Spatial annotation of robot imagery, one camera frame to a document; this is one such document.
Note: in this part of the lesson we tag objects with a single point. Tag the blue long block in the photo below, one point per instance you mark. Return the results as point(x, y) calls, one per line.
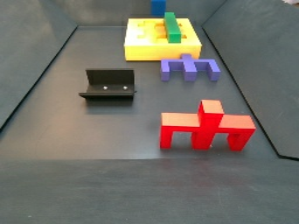
point(158, 7)

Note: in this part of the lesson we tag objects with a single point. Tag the yellow slotted board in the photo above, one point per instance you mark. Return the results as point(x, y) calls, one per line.
point(147, 44)

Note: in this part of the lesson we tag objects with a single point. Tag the red cross-shaped block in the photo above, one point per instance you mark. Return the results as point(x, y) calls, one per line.
point(205, 124)

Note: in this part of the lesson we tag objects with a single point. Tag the purple comb-shaped block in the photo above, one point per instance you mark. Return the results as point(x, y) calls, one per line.
point(190, 66)

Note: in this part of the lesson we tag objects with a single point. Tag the green long block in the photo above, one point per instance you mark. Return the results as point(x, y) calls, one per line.
point(173, 29)

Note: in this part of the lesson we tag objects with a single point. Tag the black angle bracket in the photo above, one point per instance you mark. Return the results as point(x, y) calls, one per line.
point(110, 84)

